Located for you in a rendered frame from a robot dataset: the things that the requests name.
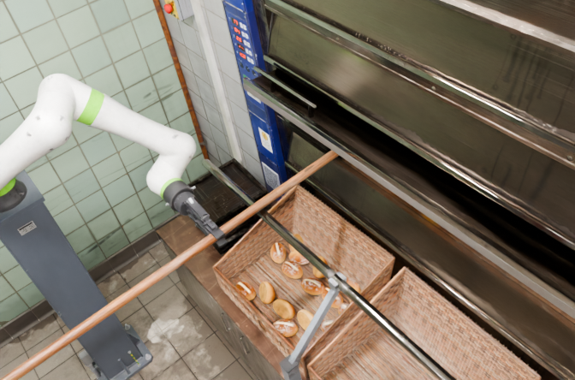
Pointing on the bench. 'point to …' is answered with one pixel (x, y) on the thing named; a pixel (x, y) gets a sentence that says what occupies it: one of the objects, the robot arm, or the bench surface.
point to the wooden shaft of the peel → (163, 271)
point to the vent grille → (270, 177)
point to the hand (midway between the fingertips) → (216, 234)
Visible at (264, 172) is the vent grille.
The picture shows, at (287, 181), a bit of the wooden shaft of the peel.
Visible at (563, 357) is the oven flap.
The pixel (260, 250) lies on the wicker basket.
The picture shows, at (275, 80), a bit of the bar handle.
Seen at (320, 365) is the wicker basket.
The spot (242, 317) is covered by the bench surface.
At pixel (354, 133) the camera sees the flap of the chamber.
